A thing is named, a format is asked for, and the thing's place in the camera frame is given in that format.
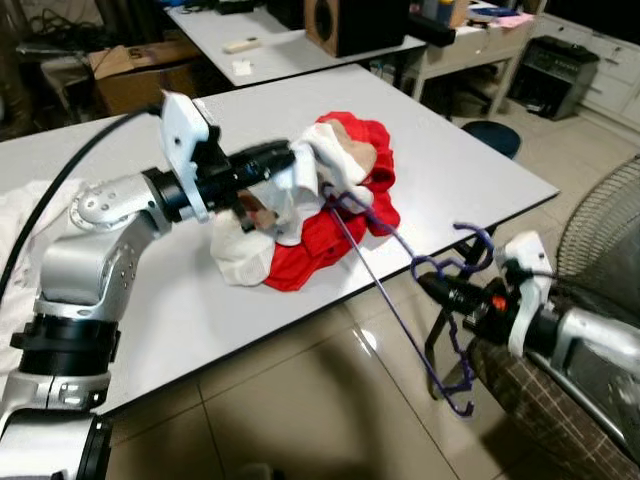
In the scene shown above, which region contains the purple plastic clothes hanger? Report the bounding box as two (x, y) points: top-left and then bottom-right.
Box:
(318, 183), (498, 418)

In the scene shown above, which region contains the large white shirt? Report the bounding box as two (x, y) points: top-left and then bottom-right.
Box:
(210, 122), (379, 287)

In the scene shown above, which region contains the crumpled red garment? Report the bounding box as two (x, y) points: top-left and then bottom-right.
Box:
(262, 110), (402, 294)

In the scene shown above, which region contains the white side table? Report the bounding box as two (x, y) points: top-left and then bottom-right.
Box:
(165, 3), (428, 88)

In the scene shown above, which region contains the white remote control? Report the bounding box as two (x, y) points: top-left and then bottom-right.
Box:
(222, 37), (262, 55)

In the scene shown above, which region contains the open brown cardboard box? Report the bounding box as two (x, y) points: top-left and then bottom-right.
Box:
(88, 40), (201, 117)

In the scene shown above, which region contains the brown checkered fabric basket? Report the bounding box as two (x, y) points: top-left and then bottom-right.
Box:
(468, 330), (640, 480)

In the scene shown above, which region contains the dark blue round stool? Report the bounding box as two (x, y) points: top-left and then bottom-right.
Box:
(461, 120), (523, 161)

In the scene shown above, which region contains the brown black loudspeaker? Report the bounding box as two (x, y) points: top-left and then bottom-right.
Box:
(303, 0), (411, 59)

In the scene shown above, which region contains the black cylinder speaker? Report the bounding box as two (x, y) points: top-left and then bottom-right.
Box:
(405, 14), (459, 49)

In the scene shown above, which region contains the white drawer cabinet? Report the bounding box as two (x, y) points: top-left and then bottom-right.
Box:
(535, 8), (640, 129)

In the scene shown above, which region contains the black printer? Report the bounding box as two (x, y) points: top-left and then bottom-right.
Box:
(507, 37), (601, 122)

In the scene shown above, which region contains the white desk with drawers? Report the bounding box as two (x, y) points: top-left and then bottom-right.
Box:
(412, 8), (538, 119)

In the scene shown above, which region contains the pink cloth item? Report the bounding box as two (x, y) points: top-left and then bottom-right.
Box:
(495, 12), (537, 29)

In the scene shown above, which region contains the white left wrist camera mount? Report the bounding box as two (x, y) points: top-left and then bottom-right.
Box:
(160, 90), (214, 223)

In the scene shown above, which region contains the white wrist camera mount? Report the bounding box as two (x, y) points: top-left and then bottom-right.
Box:
(160, 90), (214, 223)
(497, 232), (557, 359)

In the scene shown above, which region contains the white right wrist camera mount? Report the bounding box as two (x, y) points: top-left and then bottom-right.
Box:
(497, 232), (557, 359)

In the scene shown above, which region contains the white table black frame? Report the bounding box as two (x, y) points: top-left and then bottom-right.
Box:
(0, 63), (561, 417)

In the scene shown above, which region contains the grey wire-guard floor fan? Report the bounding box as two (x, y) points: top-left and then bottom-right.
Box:
(555, 155), (640, 331)

